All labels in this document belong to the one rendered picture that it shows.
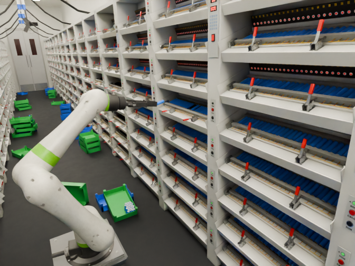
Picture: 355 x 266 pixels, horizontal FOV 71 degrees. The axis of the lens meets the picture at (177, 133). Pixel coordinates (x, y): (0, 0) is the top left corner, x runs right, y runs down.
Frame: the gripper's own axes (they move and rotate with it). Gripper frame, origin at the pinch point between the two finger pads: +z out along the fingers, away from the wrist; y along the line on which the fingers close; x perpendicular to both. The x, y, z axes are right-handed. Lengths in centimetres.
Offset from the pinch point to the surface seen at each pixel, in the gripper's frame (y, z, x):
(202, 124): -23.7, 22.3, 7.9
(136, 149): 98, 34, 64
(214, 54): -36.2, 14.4, -30.1
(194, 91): -17.8, 18.3, -10.2
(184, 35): 17, 30, -44
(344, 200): -102, 22, 14
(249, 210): -59, 33, 45
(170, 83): 11.3, 18.6, -12.2
